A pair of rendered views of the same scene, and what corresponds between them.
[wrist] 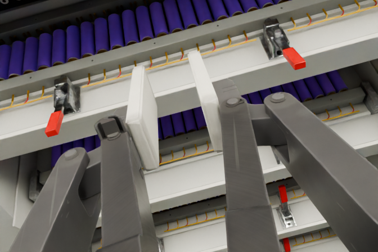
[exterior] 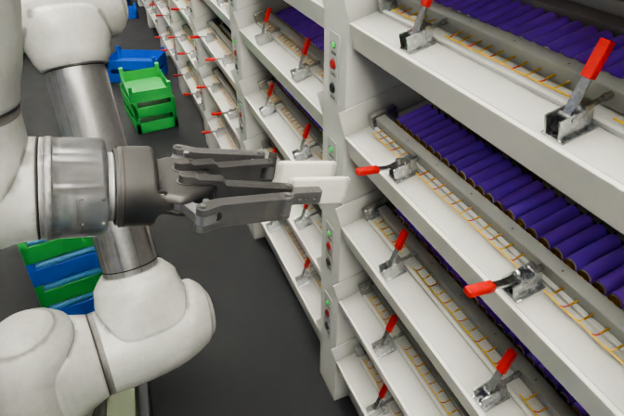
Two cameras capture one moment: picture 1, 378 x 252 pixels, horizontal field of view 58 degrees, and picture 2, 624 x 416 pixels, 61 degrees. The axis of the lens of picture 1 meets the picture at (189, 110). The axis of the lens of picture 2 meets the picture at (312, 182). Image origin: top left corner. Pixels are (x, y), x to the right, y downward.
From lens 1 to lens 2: 47 cm
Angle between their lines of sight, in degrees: 52
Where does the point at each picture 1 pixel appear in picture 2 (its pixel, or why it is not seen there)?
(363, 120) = not seen: outside the picture
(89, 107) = (402, 187)
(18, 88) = (398, 139)
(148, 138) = (278, 173)
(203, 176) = (431, 328)
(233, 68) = (478, 263)
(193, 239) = (406, 379)
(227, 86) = (312, 190)
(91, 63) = (434, 165)
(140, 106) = (290, 163)
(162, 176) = (419, 294)
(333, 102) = not seen: outside the picture
